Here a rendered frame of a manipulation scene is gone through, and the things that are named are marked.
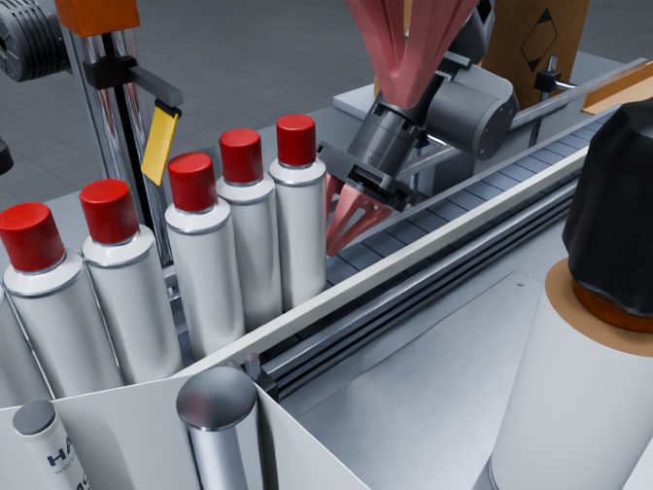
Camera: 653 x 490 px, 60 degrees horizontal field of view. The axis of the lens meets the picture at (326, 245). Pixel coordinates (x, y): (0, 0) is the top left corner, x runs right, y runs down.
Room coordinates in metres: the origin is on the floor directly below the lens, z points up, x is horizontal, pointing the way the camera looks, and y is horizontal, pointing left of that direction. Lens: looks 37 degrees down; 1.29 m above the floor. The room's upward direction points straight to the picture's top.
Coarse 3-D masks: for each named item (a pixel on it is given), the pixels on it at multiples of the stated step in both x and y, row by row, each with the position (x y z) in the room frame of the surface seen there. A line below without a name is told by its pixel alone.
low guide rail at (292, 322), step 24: (552, 168) 0.66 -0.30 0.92; (576, 168) 0.70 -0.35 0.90; (504, 192) 0.60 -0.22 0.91; (528, 192) 0.62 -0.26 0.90; (480, 216) 0.56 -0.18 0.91; (432, 240) 0.50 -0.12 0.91; (384, 264) 0.46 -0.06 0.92; (408, 264) 0.48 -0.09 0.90; (336, 288) 0.42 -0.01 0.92; (360, 288) 0.43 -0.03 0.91; (288, 312) 0.39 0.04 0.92; (312, 312) 0.39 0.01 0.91; (264, 336) 0.36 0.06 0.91; (288, 336) 0.37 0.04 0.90; (216, 360) 0.33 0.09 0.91; (240, 360) 0.34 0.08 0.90
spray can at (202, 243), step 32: (192, 160) 0.37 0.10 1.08; (192, 192) 0.35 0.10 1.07; (192, 224) 0.35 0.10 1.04; (224, 224) 0.36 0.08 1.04; (192, 256) 0.34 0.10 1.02; (224, 256) 0.35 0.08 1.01; (192, 288) 0.35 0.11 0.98; (224, 288) 0.35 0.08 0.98; (192, 320) 0.35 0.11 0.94; (224, 320) 0.35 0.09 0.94; (192, 352) 0.36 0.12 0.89
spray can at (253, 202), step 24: (240, 144) 0.40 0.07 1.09; (240, 168) 0.40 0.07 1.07; (240, 192) 0.39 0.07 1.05; (264, 192) 0.40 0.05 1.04; (240, 216) 0.39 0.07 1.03; (264, 216) 0.39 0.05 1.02; (240, 240) 0.39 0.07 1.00; (264, 240) 0.39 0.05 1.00; (240, 264) 0.39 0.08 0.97; (264, 264) 0.39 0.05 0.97; (240, 288) 0.39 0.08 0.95; (264, 288) 0.39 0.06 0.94; (264, 312) 0.39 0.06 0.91
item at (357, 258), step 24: (600, 120) 0.90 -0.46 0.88; (552, 144) 0.80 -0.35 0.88; (576, 144) 0.80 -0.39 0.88; (504, 168) 0.73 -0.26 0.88; (528, 168) 0.73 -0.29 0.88; (456, 192) 0.66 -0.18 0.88; (480, 192) 0.66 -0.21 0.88; (408, 216) 0.60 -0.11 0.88; (432, 216) 0.60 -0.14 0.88; (456, 216) 0.60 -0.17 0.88; (504, 216) 0.60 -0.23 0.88; (384, 240) 0.55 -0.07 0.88; (408, 240) 0.55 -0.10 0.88; (456, 240) 0.55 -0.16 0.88; (336, 264) 0.50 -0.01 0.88; (360, 264) 0.50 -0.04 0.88; (384, 288) 0.46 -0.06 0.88; (336, 312) 0.43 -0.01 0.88; (192, 360) 0.36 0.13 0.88; (264, 360) 0.36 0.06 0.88
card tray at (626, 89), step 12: (636, 72) 1.17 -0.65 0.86; (648, 72) 1.21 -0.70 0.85; (612, 84) 1.11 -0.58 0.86; (624, 84) 1.14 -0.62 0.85; (636, 84) 1.18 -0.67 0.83; (648, 84) 1.18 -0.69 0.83; (588, 96) 1.05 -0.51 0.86; (600, 96) 1.08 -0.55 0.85; (612, 96) 1.11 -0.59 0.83; (624, 96) 1.11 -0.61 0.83; (636, 96) 1.11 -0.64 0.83; (648, 96) 1.11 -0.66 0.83; (588, 108) 1.05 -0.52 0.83; (600, 108) 1.05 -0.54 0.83
